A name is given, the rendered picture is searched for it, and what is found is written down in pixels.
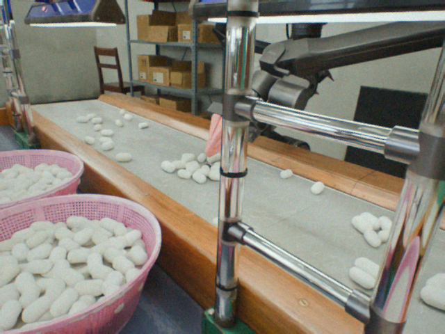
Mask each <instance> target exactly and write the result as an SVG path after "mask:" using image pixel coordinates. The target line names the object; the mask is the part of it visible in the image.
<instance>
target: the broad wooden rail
mask: <svg viewBox="0 0 445 334"><path fill-rule="evenodd" d="M98 100H99V101H101V102H104V103H106V104H110V105H111V106H115V107H117V108H119V109H124V110H125V111H128V112H130V113H133V114H136V115H137V116H140V117H143V118H146V119H148V120H151V121H153V122H157V123H159V124H161V125H164V126H166V127H171V128H173V129H176V130H179V131H181V132H184V133H186V134H190V135H191V136H194V137H197V138H200V139H202V140H205V141H207V140H208V137H209V130H210V125H211V121H210V120H206V119H204V118H200V117H197V116H193V115H190V114H187V113H184V112H181V111H177V110H174V109H171V108H168V107H165V106H161V105H158V104H155V103H151V102H148V101H145V100H141V99H138V98H136V97H132V96H130V95H125V94H123V93H107V94H101V96H100V97H99V99H98ZM247 157H249V158H251V159H254V160H257V161H262V162H264V163H266V164H269V165H271V166H274V167H276V168H279V169H282V170H287V169H290V170H291V171H292V173H293V174H294V175H298V176H300V177H303V178H305V179H308V180H311V181H313V182H315V183H317V182H321V183H323V185H324V186H326V187H329V188H331V189H334V190H336V191H340V192H342V193H345V194H347V195H349V196H354V197H356V198H359V199H362V200H365V201H367V202H370V203H373V204H374V205H377V206H380V207H382V208H385V209H388V210H390V211H393V212H395V211H396V206H397V204H398V199H399V196H400V194H401V190H402V187H403V182H404V179H401V178H399V177H394V176H392V175H388V174H385V173H382V172H379V171H376V170H372V169H370V168H365V167H363V166H359V165H356V164H352V163H349V162H347V161H341V160H338V159H334V158H332V157H327V156H325V155H322V154H318V153H315V152H311V151H309V150H305V149H302V148H299V147H296V146H293V145H289V144H286V143H282V142H279V141H276V140H273V139H271V138H266V137H264V136H260V135H259V136H258V137H257V138H256V139H255V140H254V142H253V143H251V142H249V141H248V149H247Z"/></svg>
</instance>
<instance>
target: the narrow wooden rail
mask: <svg viewBox="0 0 445 334"><path fill-rule="evenodd" d="M31 115H32V119H33V125H34V128H35V135H36V139H37V142H38V143H39V144H40V145H41V149H42V150H55V151H60V152H66V153H69V154H73V155H74V156H76V157H78V158H80V160H82V162H83V165H84V170H83V173H82V175H81V176H80V178H79V179H80V180H81V181H80V184H78V187H77V190H78V191H79V192H80V193H81V194H82V195H85V194H90V195H103V196H117V197H121V198H125V199H128V200H132V201H134V202H137V203H138V204H139V205H141V206H143V207H144V208H146V209H147V210H149V211H150V212H151V213H152V214H153V215H154V217H155V218H156V220H157V221H158V223H159V225H160V229H161V249H160V252H159V255H158V257H157V259H156V261H155V264H157V265H158V266H159V267H160V268H161V269H162V270H163V271H164V272H165V273H166V274H167V275H168V276H169V277H170V278H172V280H173V281H174V282H175V283H176V284H177V285H178V286H179V287H180V288H181V289H182V290H183V291H185V292H186V293H187V295H189V296H190V297H191V298H192V299H193V300H194V301H195V302H196V303H198V304H199V305H200V306H201V307H202V308H203V309H204V310H207V309H208V308H210V307H211V306H212V305H213V304H215V287H216V285H215V277H216V253H217V235H218V229H217V228H216V227H215V226H213V225H212V224H210V223H209V222H207V221H206V220H204V219H203V218H202V217H200V216H198V215H197V214H195V213H194V212H192V211H191V210H189V209H187V208H186V207H184V206H183V205H181V204H180V203H178V202H177V201H175V200H173V198H171V197H170V196H168V195H166V194H164V193H162V192H161V191H159V190H158V189H156V188H154V187H153V186H152V185H150V184H148V183H146V182H145V181H144V180H142V179H140V178H139V177H138V176H137V175H135V174H133V173H132V172H131V171H129V170H127V169H126V168H124V167H123V166H121V165H120V164H118V163H116V162H115V161H112V160H111V159H109V158H108V157H106V156H104V155H103V154H102V153H101V152H99V151H97V150H96V149H94V148H93V147H91V146H89V145H88V144H87V143H85V142H83V141H82V140H80V139H79V138H77V137H76V136H74V135H73V134H71V133H69V132H68V131H66V130H65V129H64V128H62V127H61V126H58V125H57V124H55V123H54V122H52V121H50V120H49V119H47V118H46V117H44V116H42V115H41V114H39V113H38V112H37V111H35V110H33V109H32V108H31ZM238 277H239V281H238V284H239V286H238V289H237V298H236V315H237V316H238V317H239V318H240V319H241V320H242V321H243V322H244V323H245V324H247V325H248V326H249V327H250V328H251V329H252V330H253V331H254V332H256V333H258V334H360V333H361V331H362V326H363V323H361V322H359V321H357V320H356V319H355V318H353V317H351V316H350V315H349V314H348V313H346V311H345V309H343V308H342V307H340V306H339V305H337V304H336V303H334V302H332V301H331V300H329V299H327V298H325V297H324V296H322V295H320V294H319V293H318V292H316V291H314V290H313V289H312V288H310V287H309V286H307V285H306V284H304V283H302V282H301V281H299V280H298V279H297V278H294V277H293V276H292V275H290V274H289V273H287V272H285V271H284V270H282V269H281V268H279V267H278V266H276V265H275V264H273V263H271V262H269V261H268V260H266V259H265V258H263V257H262V256H260V255H259V254H257V253H256V252H254V251H253V250H251V249H249V248H248V247H247V246H242V245H241V252H240V261H239V270H238Z"/></svg>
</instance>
